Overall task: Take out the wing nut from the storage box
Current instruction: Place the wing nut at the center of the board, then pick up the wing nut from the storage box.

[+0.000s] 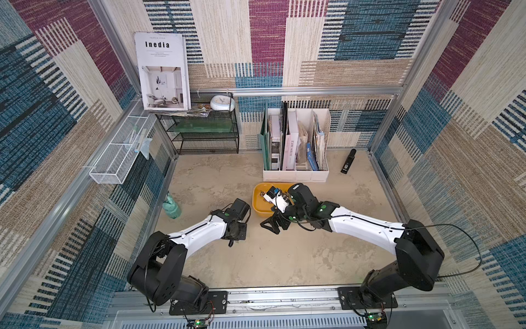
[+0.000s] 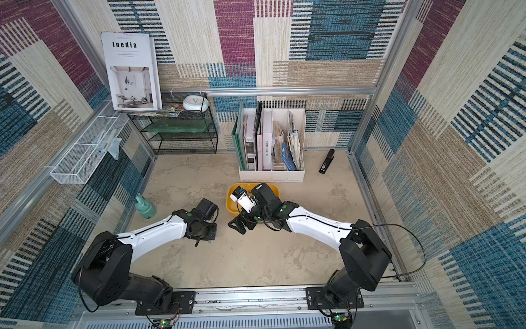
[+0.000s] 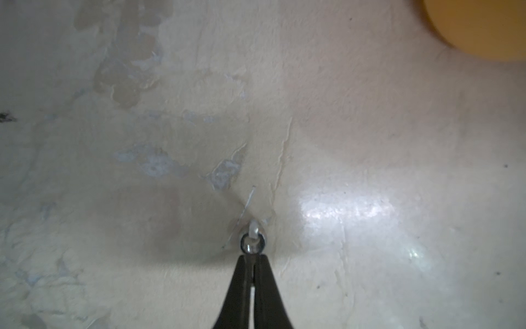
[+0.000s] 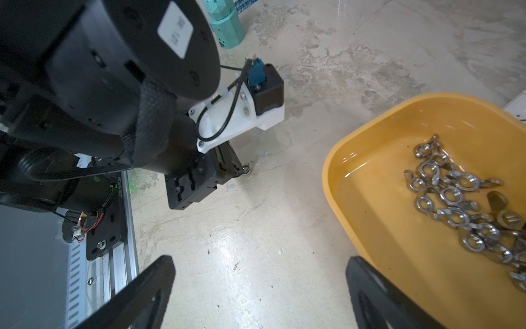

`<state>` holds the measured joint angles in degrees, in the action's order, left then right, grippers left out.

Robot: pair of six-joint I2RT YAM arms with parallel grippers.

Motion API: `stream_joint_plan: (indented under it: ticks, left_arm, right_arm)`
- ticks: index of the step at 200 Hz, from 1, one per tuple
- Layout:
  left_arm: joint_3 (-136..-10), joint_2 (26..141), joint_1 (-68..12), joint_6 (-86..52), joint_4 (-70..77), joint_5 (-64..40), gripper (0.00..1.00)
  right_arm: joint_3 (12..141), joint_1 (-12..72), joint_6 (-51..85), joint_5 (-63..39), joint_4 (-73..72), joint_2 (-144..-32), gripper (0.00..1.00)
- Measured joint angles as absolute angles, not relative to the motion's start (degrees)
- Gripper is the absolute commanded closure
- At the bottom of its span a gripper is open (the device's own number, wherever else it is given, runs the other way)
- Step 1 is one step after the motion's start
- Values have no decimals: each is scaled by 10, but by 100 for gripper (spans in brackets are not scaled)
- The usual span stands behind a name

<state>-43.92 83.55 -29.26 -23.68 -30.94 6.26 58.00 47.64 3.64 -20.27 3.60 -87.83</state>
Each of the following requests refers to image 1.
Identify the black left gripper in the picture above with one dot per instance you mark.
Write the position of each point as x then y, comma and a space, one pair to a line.
243, 233

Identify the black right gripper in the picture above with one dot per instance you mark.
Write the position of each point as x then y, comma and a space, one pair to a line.
279, 216

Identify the yellow oval storage tray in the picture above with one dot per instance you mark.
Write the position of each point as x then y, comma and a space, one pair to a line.
259, 204

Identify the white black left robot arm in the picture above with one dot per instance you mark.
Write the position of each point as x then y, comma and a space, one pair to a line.
157, 271

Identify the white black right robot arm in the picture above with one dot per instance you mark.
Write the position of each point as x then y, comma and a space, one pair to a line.
418, 256

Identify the blue booklet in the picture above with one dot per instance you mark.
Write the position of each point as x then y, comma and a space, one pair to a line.
311, 158

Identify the white pink book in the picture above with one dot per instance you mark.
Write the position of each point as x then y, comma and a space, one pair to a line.
291, 142

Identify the green spray bottle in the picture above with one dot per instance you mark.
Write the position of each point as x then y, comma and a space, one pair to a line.
171, 207

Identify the black stapler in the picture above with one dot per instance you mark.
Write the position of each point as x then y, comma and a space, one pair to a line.
348, 162

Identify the white perforated file organizer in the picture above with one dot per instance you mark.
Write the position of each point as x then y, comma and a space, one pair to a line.
314, 128

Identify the green folder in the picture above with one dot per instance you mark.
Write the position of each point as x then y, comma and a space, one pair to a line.
263, 139

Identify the white round alarm clock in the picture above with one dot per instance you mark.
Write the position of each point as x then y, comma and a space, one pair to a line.
222, 103

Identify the white Inedia magazine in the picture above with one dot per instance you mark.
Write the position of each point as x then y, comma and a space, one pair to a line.
163, 71

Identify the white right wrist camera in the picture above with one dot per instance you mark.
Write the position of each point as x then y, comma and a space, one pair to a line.
277, 198

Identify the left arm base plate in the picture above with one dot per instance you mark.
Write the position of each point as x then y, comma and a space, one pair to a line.
213, 302

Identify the black wire mesh shelf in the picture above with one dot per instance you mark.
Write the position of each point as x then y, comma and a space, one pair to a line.
201, 130

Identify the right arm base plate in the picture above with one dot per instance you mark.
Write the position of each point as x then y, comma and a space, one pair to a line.
353, 297

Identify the white wire wall basket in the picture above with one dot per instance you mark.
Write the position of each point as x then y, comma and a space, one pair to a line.
114, 165

